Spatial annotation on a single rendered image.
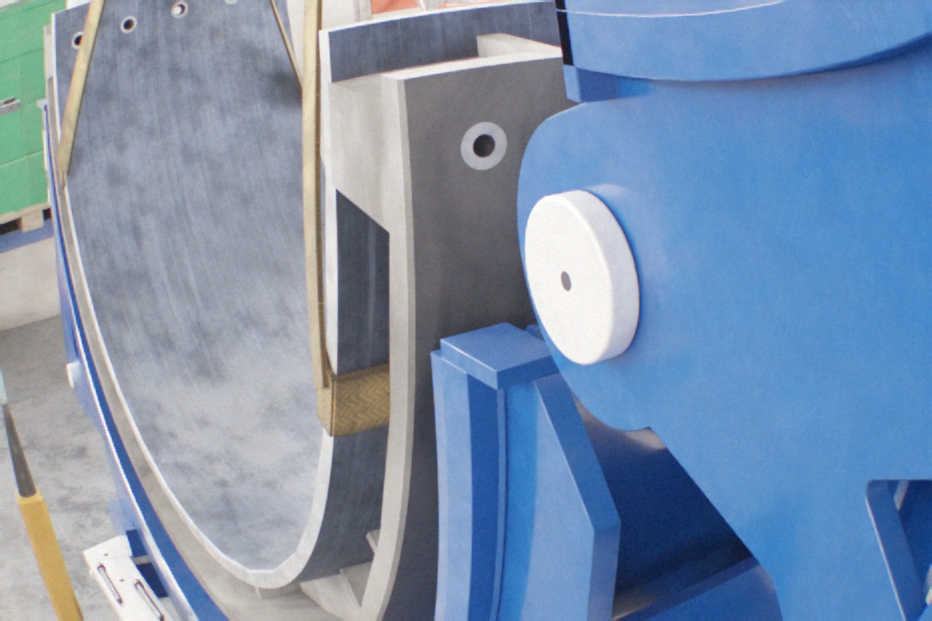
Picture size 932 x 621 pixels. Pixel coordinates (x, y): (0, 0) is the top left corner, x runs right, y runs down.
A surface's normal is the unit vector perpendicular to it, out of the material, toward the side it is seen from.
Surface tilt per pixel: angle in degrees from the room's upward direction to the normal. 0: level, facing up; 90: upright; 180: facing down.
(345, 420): 115
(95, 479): 0
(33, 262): 90
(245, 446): 15
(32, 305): 90
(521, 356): 0
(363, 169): 90
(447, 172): 97
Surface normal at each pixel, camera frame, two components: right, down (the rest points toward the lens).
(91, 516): -0.11, -0.94
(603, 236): 0.28, -0.42
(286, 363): 0.09, -0.76
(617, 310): 0.45, 0.33
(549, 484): -0.89, 0.22
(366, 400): 0.44, 0.61
